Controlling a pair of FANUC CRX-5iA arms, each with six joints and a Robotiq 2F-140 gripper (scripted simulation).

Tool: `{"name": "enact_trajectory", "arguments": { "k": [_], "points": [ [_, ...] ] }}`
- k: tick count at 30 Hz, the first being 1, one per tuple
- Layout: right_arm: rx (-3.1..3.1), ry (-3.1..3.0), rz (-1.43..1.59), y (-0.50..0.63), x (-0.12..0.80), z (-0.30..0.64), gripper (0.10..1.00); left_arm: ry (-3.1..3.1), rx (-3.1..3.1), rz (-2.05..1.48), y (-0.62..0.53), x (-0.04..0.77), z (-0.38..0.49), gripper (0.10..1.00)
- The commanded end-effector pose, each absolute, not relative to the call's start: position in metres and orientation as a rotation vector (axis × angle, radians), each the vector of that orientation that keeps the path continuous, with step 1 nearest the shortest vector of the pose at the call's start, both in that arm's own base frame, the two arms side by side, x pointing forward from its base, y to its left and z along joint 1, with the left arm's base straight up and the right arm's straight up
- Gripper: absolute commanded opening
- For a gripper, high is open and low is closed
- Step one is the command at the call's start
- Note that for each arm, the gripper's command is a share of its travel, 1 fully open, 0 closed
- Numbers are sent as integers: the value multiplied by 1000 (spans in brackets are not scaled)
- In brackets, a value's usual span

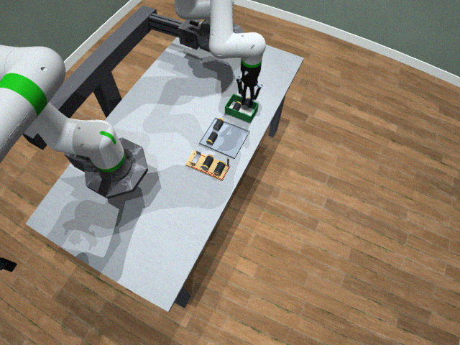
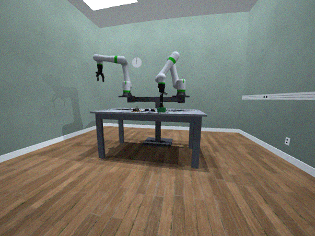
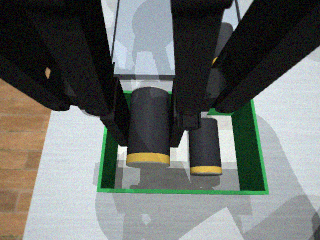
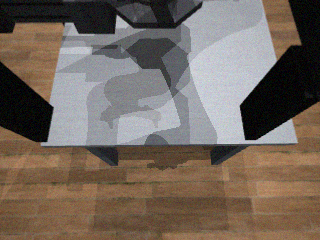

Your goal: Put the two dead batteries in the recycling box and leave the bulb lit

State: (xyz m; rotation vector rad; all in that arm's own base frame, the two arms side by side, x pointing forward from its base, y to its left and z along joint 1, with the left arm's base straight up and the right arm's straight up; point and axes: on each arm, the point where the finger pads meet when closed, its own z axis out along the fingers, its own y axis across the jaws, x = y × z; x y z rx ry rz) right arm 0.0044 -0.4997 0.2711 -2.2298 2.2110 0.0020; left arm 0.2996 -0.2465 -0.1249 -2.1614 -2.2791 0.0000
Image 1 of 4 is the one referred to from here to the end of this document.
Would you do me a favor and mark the tan battery holder board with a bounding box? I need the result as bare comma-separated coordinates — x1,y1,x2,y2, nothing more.
185,150,230,181

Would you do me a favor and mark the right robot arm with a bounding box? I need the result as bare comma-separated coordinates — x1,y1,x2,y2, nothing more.
0,45,132,182

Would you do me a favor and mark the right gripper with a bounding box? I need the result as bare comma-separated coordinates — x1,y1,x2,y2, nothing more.
0,258,17,272

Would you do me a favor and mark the dark grey battery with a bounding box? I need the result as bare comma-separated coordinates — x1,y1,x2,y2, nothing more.
206,132,218,145
213,118,224,131
214,160,226,175
242,97,250,110
232,101,242,111
201,155,213,169

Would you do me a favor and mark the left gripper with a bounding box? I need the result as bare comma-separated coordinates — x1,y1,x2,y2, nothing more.
236,74,263,108

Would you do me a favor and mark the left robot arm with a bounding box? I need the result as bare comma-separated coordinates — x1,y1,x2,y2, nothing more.
175,0,266,77

